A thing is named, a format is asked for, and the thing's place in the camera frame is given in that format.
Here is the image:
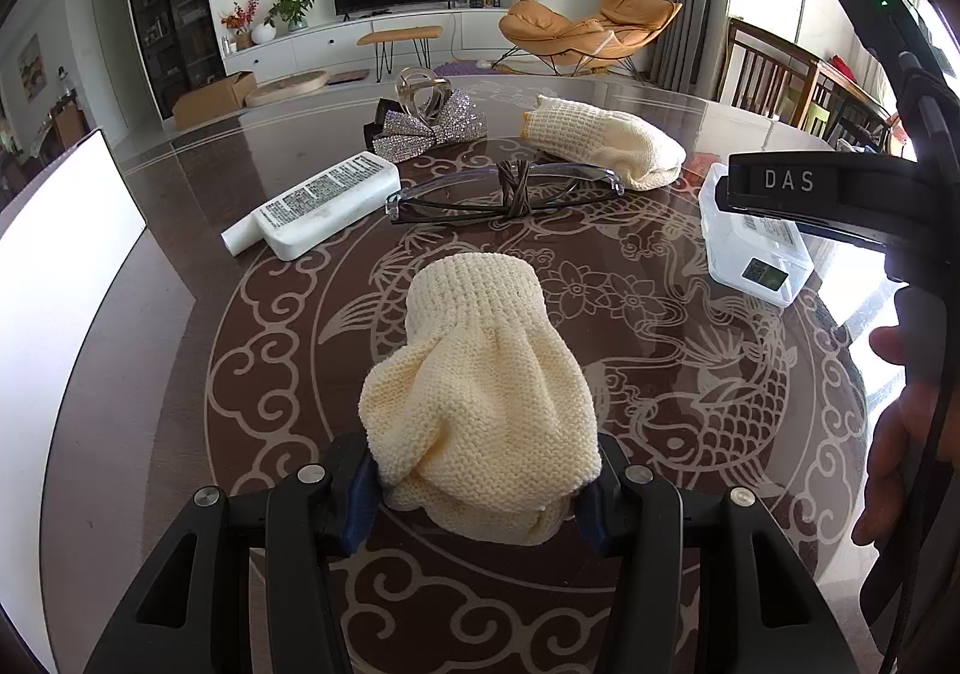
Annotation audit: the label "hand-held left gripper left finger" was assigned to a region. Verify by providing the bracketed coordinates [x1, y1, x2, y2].
[82, 432, 377, 674]

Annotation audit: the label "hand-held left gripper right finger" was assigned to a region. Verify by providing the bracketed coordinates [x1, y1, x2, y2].
[574, 434, 860, 674]

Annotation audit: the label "clear plastic box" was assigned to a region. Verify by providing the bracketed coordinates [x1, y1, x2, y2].
[699, 162, 815, 307]

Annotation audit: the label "cream knit glove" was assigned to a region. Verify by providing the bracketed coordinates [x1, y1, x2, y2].
[360, 254, 605, 546]
[521, 94, 687, 191]

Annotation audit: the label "white tube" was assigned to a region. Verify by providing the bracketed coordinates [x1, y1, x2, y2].
[221, 151, 401, 262]

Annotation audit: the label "clear glasses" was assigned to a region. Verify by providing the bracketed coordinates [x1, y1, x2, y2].
[385, 160, 626, 225]

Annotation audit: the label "rhinestone bow hair clip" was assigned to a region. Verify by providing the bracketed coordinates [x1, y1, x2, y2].
[364, 66, 490, 163]

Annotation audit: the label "person's right hand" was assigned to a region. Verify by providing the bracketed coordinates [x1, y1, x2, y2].
[851, 326, 938, 547]

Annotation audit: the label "wooden chair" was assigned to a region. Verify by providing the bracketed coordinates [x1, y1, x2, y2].
[716, 17, 826, 131]

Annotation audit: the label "orange lounge chair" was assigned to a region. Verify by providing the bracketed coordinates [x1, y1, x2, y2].
[499, 0, 683, 79]

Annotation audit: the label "beige cat scratcher bed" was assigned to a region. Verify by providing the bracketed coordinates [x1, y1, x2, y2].
[246, 68, 329, 106]

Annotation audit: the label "brown cardboard box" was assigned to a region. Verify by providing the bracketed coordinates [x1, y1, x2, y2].
[172, 71, 257, 129]

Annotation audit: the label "wooden bench with metal legs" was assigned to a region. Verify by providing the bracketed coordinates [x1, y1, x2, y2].
[356, 26, 445, 79]

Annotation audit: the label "white television cabinet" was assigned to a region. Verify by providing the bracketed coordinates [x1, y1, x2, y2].
[221, 6, 518, 82]

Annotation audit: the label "wooden dining table with chairs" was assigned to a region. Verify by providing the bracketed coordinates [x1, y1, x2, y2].
[0, 85, 83, 195]

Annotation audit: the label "red flower arrangement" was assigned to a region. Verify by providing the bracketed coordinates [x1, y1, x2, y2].
[220, 0, 260, 51]

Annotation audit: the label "bushy potted plant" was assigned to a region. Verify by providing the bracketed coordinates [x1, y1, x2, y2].
[264, 0, 320, 34]

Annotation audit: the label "dark glass display cabinet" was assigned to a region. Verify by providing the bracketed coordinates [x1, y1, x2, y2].
[122, 0, 226, 120]

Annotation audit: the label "wall painting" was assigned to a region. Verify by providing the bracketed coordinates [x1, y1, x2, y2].
[16, 34, 46, 101]

